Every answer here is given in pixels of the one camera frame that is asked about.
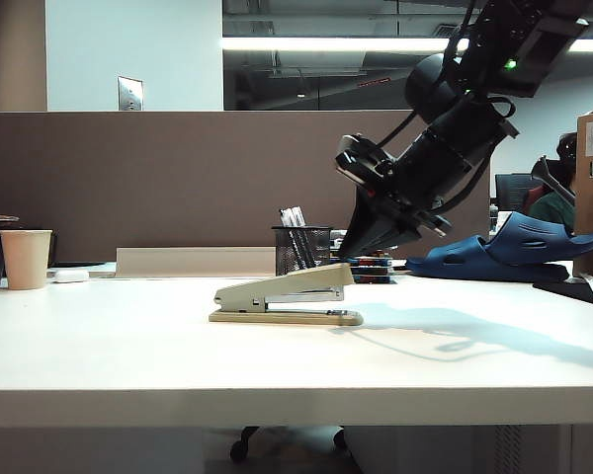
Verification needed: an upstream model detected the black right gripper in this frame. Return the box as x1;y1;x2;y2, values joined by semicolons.
337;128;476;260

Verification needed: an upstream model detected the beige desk stapler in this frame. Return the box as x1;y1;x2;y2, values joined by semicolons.
208;262;365;327

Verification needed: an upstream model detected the colourful printed box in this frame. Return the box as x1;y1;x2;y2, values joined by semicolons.
331;249;395;269
348;266;393;285

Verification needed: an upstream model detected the black mesh pen holder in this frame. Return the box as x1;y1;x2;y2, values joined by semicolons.
271;225;335;277

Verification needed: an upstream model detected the blue foam slipper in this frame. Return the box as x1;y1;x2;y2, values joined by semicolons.
482;212;593;269
404;235;570;284

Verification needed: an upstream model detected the person in green top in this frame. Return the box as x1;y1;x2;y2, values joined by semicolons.
523;131;577;232

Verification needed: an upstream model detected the long ceiling light strip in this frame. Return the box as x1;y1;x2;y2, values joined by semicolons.
220;36;593;53

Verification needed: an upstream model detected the dark angled bar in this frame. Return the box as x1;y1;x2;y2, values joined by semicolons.
531;156;577;204

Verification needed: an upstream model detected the brown desk partition panel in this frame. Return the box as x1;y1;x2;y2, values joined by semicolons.
0;109;492;278

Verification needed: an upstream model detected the black flat mat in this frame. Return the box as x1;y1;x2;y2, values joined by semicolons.
532;277;593;311

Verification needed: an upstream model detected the tan paper cup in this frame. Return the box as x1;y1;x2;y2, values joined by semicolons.
0;229;53;291

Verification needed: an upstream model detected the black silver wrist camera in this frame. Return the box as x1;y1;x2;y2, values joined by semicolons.
334;132;399;192

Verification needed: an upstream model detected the thin black camera cable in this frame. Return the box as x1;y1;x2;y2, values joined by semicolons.
375;109;420;149

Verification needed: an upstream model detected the black looped gripper cable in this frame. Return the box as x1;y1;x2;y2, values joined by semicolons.
437;96;518;214

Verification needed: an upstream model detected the beige cable tray flap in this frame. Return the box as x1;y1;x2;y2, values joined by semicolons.
116;246;277;278

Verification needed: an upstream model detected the metal wall switch plate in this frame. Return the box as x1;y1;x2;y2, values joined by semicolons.
117;76;146;113

